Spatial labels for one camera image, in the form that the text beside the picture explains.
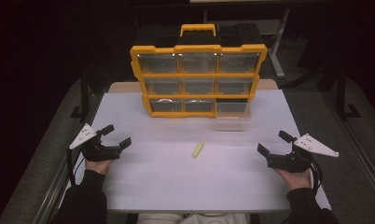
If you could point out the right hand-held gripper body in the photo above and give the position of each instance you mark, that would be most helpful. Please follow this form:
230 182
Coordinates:
289 162

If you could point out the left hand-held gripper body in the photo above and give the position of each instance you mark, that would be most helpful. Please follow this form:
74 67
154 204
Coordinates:
100 152

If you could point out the clear plastic drawer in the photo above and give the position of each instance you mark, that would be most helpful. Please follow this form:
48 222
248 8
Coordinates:
232 119

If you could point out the small yellow stick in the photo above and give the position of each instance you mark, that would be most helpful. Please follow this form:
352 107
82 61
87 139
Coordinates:
198 150

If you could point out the person's left hand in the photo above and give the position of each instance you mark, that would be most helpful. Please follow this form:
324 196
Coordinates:
98 166

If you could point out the person's right hand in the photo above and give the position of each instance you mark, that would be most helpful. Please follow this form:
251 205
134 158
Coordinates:
296 180

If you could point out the black metal stand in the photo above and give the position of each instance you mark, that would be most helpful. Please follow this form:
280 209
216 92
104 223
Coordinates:
342 96
84 99

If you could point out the beige wooden board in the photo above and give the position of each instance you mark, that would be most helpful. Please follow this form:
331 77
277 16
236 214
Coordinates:
122 87

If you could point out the white metal stand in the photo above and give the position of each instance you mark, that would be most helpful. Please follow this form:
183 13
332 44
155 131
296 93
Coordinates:
279 46

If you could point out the grid of clear drawers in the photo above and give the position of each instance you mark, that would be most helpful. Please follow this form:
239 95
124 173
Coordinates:
197 86

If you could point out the yellow and black organizer cabinet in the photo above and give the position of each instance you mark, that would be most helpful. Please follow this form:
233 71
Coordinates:
198 75

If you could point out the aluminium rail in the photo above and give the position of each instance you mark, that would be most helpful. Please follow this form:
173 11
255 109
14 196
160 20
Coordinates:
56 189
366 161

